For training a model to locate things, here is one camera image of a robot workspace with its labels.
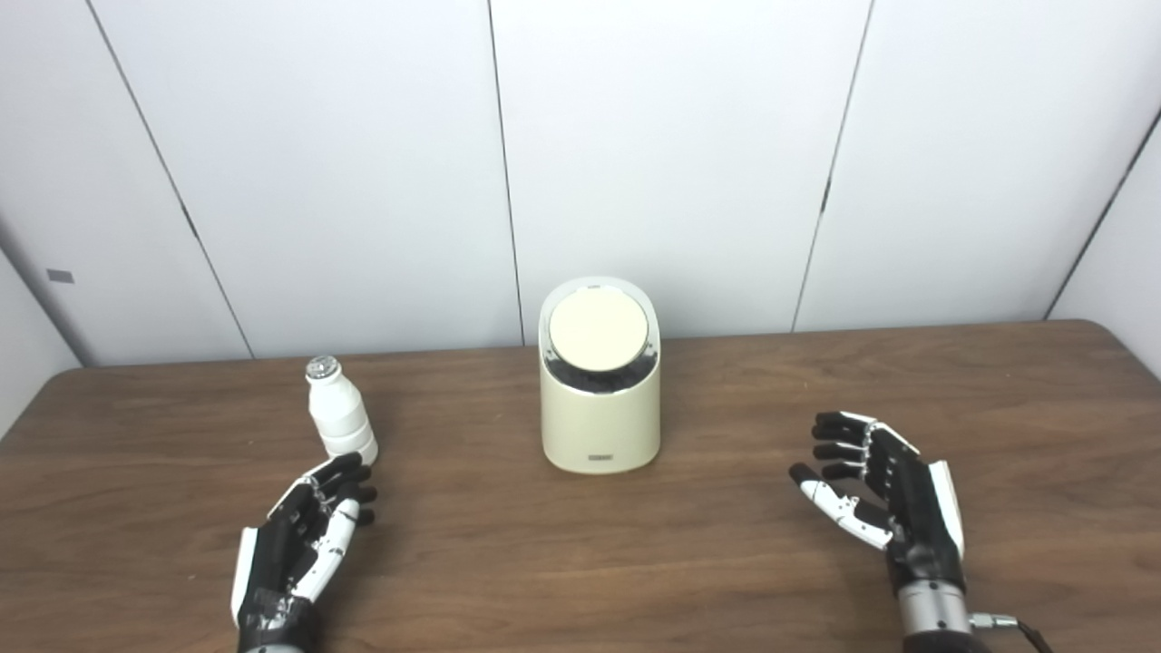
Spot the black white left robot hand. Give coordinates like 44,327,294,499
230,452,378,650

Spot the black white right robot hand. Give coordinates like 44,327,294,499
787,410,967,596

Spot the small white plastic bottle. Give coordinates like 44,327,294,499
305,356,379,467

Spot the cream-colored round bin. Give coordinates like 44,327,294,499
538,276,662,475

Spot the cream round bin lid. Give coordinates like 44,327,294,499
548,290,650,371

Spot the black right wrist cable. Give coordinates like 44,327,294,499
969,613,1053,653

